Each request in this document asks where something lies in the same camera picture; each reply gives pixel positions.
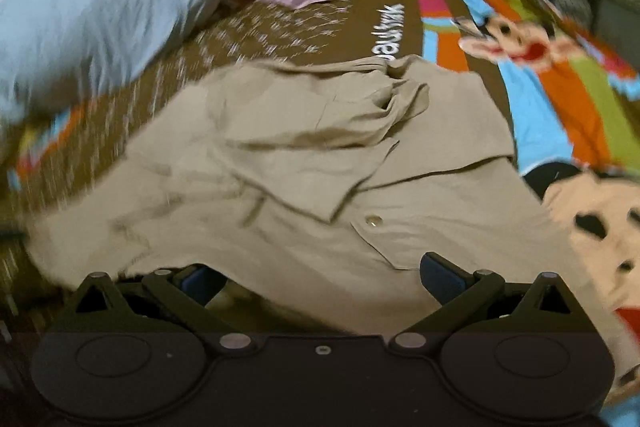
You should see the printed cartoon bedsheet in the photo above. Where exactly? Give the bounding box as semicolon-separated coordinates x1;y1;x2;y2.
0;0;640;427

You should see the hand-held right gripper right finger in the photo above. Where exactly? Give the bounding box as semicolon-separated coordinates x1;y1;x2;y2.
387;251;577;353

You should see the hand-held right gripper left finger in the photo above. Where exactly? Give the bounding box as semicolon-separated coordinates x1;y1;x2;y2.
62;264;257;353

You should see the beige hooded jacket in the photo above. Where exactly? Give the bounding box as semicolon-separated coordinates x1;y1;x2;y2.
25;54;631;343

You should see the grey rolled duvet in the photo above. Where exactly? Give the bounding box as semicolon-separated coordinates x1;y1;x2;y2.
0;0;238;122

